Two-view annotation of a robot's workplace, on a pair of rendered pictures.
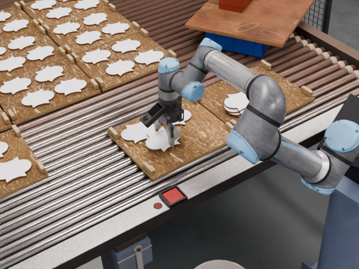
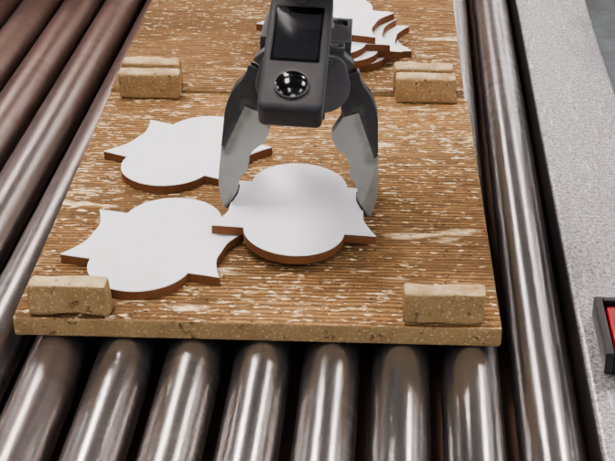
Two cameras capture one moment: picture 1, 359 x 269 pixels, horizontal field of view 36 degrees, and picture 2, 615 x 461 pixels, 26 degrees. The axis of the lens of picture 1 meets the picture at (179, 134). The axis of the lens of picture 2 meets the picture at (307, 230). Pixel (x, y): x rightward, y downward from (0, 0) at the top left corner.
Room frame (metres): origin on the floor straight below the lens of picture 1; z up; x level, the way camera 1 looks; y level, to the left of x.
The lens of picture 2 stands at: (1.14, 0.83, 1.45)
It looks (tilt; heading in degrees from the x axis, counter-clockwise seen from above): 29 degrees down; 305
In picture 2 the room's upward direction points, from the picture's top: straight up
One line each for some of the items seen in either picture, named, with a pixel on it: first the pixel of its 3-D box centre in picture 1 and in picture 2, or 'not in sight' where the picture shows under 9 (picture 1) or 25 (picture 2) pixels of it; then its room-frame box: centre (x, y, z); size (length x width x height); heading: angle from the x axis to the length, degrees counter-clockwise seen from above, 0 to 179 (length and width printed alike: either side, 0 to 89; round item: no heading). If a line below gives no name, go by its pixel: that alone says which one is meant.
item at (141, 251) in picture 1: (130, 251); not in sight; (1.29, 0.20, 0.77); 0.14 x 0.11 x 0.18; 121
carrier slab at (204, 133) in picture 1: (172, 134); (274, 198); (1.74, 0.03, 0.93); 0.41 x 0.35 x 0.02; 123
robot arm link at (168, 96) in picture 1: (168, 91); not in sight; (1.70, 0.03, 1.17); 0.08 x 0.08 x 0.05
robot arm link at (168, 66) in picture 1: (169, 74); not in sight; (1.70, 0.02, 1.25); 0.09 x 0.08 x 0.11; 39
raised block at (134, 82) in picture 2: not in sight; (149, 82); (1.96, -0.06, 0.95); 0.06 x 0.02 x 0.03; 33
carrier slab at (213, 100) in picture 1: (251, 97); (298, 26); (1.97, -0.32, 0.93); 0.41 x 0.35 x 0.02; 122
